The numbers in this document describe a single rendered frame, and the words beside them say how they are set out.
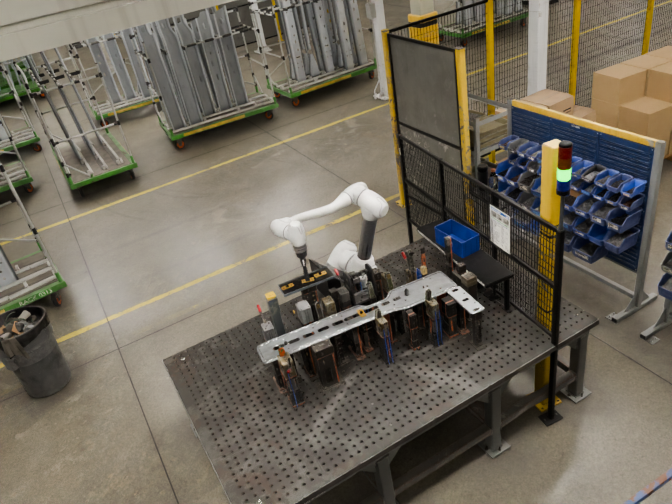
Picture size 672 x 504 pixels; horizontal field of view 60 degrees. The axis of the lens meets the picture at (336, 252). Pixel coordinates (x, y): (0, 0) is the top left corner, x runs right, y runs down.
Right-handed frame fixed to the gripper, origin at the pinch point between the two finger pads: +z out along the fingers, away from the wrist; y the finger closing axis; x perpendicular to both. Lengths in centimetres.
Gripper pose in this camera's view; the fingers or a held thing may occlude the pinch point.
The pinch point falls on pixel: (306, 275)
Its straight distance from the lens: 393.8
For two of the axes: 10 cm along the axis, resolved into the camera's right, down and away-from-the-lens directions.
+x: 9.7, -2.2, 0.5
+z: 1.6, 8.3, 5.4
